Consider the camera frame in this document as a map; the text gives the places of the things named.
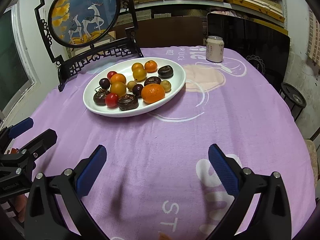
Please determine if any red cherry tomato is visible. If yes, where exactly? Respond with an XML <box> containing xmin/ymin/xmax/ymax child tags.
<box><xmin>105</xmin><ymin>93</ymin><xmax>119</xmax><ymax>108</ymax></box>
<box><xmin>107</xmin><ymin>71</ymin><xmax>117</xmax><ymax>80</ymax></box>

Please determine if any dark purple passion fruit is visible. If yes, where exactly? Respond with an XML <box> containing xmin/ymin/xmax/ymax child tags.
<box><xmin>118</xmin><ymin>94</ymin><xmax>139</xmax><ymax>111</ymax></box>

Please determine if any orange cherry tomato front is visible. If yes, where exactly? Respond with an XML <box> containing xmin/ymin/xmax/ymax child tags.
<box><xmin>110</xmin><ymin>81</ymin><xmax>126</xmax><ymax>97</ymax></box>

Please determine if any orange cherry tomato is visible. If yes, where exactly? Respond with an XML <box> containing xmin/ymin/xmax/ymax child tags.
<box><xmin>110</xmin><ymin>73</ymin><xmax>126</xmax><ymax>84</ymax></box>
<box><xmin>110</xmin><ymin>81</ymin><xmax>126</xmax><ymax>97</ymax></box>
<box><xmin>132</xmin><ymin>68</ymin><xmax>147</xmax><ymax>82</ymax></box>

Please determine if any orange cherry tomato top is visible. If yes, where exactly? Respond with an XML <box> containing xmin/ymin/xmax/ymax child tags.
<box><xmin>110</xmin><ymin>73</ymin><xmax>126</xmax><ymax>84</ymax></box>

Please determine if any small yellow longan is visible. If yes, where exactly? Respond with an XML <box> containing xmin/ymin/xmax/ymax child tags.
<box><xmin>127</xmin><ymin>81</ymin><xmax>137</xmax><ymax>91</ymax></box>

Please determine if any dark cherry with stem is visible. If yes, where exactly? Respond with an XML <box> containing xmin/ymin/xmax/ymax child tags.
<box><xmin>132</xmin><ymin>84</ymin><xmax>144</xmax><ymax>98</ymax></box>

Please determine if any large orange tangerine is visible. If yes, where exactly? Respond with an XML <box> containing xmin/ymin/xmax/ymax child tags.
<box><xmin>141</xmin><ymin>83</ymin><xmax>165</xmax><ymax>104</ymax></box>

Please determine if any small orange tomato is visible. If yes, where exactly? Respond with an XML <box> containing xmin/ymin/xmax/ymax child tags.
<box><xmin>131</xmin><ymin>62</ymin><xmax>144</xmax><ymax>72</ymax></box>

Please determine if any small kumquat orange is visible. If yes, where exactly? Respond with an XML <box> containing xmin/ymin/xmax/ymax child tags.
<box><xmin>144</xmin><ymin>60</ymin><xmax>158</xmax><ymax>73</ymax></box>

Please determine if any yellow-green longan fruit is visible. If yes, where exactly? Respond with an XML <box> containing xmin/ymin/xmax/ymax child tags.
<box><xmin>160</xmin><ymin>80</ymin><xmax>171</xmax><ymax>93</ymax></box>

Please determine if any small dark passion fruit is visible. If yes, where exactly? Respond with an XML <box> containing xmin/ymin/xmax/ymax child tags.
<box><xmin>158</xmin><ymin>65</ymin><xmax>174</xmax><ymax>79</ymax></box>

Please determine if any person's hand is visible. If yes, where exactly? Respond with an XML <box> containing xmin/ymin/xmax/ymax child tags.
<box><xmin>11</xmin><ymin>194</ymin><xmax>28</xmax><ymax>223</ymax></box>

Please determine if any dark wooden chair right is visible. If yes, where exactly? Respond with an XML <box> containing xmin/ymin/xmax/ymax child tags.
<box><xmin>304</xmin><ymin>127</ymin><xmax>320</xmax><ymax>187</ymax></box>

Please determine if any black round stool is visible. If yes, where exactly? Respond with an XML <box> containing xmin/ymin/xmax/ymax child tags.
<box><xmin>279</xmin><ymin>82</ymin><xmax>306</xmax><ymax>121</ymax></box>

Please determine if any purple printed tablecloth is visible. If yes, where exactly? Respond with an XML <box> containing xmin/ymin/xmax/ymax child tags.
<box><xmin>14</xmin><ymin>47</ymin><xmax>316</xmax><ymax>239</ymax></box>

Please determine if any round deer screen ornament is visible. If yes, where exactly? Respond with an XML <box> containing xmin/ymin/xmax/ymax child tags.
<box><xmin>35</xmin><ymin>0</ymin><xmax>143</xmax><ymax>91</ymax></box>

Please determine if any black chair back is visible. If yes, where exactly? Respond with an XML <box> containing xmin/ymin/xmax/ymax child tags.
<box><xmin>207</xmin><ymin>13</ymin><xmax>290</xmax><ymax>91</ymax></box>

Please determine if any white beverage can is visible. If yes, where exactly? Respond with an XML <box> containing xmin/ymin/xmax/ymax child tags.
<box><xmin>206</xmin><ymin>36</ymin><xmax>224</xmax><ymax>63</ymax></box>

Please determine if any window with white frame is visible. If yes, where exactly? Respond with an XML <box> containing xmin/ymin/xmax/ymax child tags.
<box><xmin>1</xmin><ymin>0</ymin><xmax>40</xmax><ymax>122</ymax></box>

